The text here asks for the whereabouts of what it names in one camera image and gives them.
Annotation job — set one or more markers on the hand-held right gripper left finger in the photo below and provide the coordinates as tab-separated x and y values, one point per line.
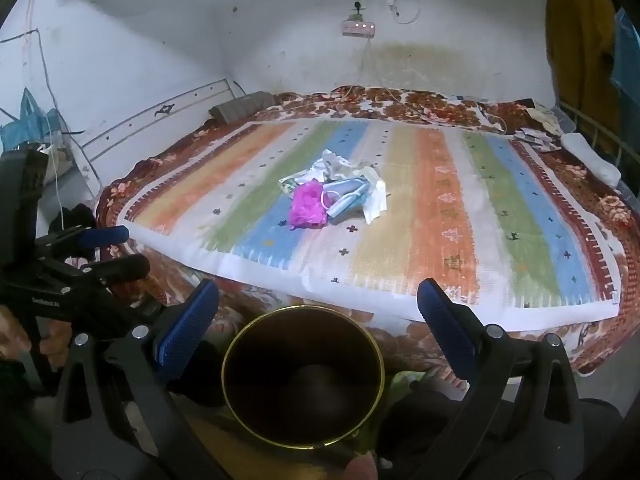
189	322

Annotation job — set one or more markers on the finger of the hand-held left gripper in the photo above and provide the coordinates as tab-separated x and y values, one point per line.
102	236
120	269

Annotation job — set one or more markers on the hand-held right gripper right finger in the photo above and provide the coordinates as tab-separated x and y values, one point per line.
445	322

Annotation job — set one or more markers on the gold rimmed dark bin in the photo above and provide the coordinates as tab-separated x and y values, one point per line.
300	375

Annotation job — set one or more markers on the light blue plastic packet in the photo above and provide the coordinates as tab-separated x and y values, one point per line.
345	189

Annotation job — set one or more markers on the magenta plastic bag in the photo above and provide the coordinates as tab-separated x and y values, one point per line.
309	206

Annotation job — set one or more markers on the person's left hand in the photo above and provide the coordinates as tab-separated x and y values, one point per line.
12	342

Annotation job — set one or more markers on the black cloth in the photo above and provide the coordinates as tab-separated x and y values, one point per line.
80	217

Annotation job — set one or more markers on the pink patterned cloth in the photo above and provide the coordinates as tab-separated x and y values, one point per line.
75	262

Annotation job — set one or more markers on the person's foot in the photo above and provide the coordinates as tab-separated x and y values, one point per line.
447	386

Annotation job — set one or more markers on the striped colourful mat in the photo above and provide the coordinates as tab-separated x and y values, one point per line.
450	220

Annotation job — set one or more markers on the blue plastic bag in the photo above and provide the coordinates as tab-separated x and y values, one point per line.
25	127

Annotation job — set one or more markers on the white folded tissue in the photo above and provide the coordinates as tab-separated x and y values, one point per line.
376	205

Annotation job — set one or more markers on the yellowish crumpled wrapper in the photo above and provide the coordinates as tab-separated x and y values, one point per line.
369	172

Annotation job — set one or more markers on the green and white carton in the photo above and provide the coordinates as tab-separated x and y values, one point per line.
290	186

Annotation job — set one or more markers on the grey folded cloth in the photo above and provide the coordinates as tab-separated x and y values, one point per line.
242	106

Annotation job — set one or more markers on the brown floral blanket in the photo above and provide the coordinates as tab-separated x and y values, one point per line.
600	210

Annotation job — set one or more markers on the scattered paper packets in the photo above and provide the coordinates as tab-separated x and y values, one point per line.
532	137

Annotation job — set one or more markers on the white rolled cloth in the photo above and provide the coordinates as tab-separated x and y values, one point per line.
590	157

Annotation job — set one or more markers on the white power strip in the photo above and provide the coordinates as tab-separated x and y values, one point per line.
358	28

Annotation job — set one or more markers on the yellow hanging garment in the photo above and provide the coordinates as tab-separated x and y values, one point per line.
575	35

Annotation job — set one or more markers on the blue hanging garment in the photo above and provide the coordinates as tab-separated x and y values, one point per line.
627	60

